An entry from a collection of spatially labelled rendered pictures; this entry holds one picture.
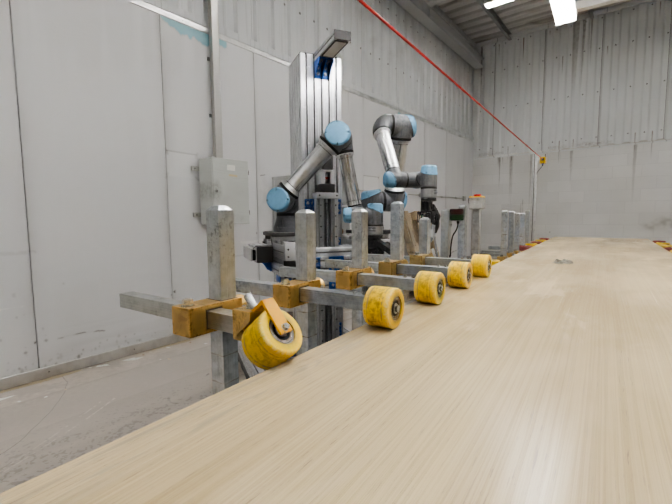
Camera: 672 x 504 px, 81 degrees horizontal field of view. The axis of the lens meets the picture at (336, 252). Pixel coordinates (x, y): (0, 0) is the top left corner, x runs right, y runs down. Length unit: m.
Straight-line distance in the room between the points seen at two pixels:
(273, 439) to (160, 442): 0.11
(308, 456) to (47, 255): 3.10
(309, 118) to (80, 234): 1.96
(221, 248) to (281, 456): 0.42
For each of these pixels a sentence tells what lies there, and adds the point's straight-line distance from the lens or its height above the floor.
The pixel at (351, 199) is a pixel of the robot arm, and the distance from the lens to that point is 2.02.
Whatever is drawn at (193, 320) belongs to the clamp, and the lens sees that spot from 0.71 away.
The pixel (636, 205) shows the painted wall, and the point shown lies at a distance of 9.38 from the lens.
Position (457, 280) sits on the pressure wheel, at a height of 0.93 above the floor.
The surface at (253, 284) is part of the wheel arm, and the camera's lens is 0.99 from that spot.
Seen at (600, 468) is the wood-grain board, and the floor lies 0.90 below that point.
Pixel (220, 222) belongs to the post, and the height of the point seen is 1.11.
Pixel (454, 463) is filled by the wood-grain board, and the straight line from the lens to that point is 0.41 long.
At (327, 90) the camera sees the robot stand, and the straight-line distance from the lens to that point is 2.44.
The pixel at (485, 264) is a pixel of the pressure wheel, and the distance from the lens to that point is 1.45.
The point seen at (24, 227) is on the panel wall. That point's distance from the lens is 3.36.
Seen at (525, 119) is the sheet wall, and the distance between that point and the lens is 9.86.
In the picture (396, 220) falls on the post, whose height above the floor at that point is 1.10.
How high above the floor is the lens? 1.12
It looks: 5 degrees down
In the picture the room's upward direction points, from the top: straight up
